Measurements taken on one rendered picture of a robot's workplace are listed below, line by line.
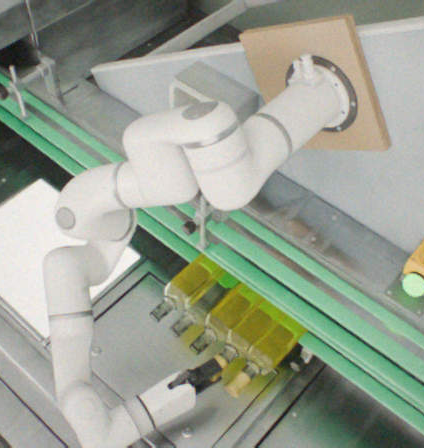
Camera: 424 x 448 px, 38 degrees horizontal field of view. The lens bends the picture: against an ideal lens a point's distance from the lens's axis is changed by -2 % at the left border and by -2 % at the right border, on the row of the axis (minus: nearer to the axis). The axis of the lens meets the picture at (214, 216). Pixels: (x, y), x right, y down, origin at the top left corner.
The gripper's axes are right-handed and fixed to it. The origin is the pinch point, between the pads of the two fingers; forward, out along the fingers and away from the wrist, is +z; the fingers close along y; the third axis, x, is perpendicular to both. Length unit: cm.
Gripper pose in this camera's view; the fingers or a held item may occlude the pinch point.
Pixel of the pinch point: (210, 373)
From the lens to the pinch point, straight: 130.1
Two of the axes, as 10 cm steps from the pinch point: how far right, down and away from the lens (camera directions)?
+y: 0.2, -6.3, -7.8
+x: -5.6, -6.6, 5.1
